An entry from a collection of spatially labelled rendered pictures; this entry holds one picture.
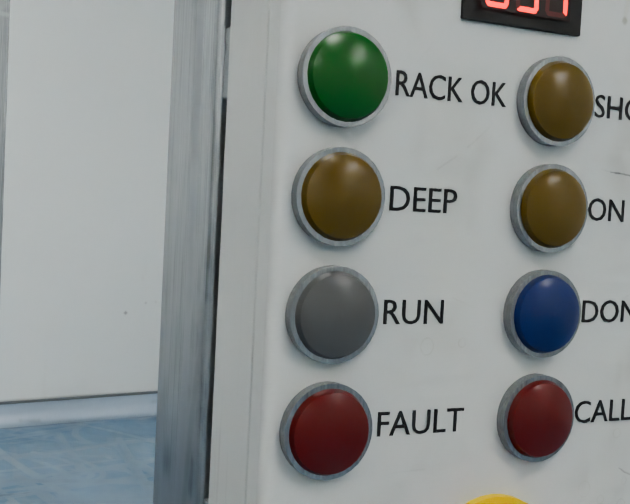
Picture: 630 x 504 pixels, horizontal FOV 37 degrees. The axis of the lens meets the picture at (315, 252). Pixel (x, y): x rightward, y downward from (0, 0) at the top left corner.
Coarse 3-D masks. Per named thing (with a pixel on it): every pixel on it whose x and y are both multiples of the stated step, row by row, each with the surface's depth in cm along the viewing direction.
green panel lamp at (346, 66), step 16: (336, 32) 28; (352, 32) 28; (320, 48) 28; (336, 48) 28; (352, 48) 28; (368, 48) 28; (320, 64) 27; (336, 64) 28; (352, 64) 28; (368, 64) 28; (384, 64) 28; (320, 80) 28; (336, 80) 28; (352, 80) 28; (368, 80) 28; (384, 80) 28; (320, 96) 28; (336, 96) 28; (352, 96) 28; (368, 96) 28; (336, 112) 28; (352, 112) 28; (368, 112) 28
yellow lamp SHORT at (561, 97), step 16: (560, 64) 31; (544, 80) 31; (560, 80) 31; (576, 80) 31; (528, 96) 31; (544, 96) 31; (560, 96) 31; (576, 96) 31; (592, 96) 32; (544, 112) 31; (560, 112) 31; (576, 112) 31; (544, 128) 31; (560, 128) 31; (576, 128) 32
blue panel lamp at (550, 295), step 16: (528, 288) 31; (544, 288) 31; (560, 288) 32; (528, 304) 31; (544, 304) 31; (560, 304) 32; (576, 304) 32; (528, 320) 31; (544, 320) 31; (560, 320) 32; (576, 320) 32; (528, 336) 31; (544, 336) 32; (560, 336) 32; (544, 352) 32
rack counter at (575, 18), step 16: (464, 0) 30; (480, 0) 30; (576, 0) 32; (464, 16) 30; (480, 16) 30; (496, 16) 31; (512, 16) 31; (528, 16) 31; (576, 16) 32; (560, 32) 32; (576, 32) 32
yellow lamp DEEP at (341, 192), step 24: (312, 168) 28; (336, 168) 28; (360, 168) 28; (312, 192) 28; (336, 192) 28; (360, 192) 28; (312, 216) 28; (336, 216) 28; (360, 216) 28; (336, 240) 28
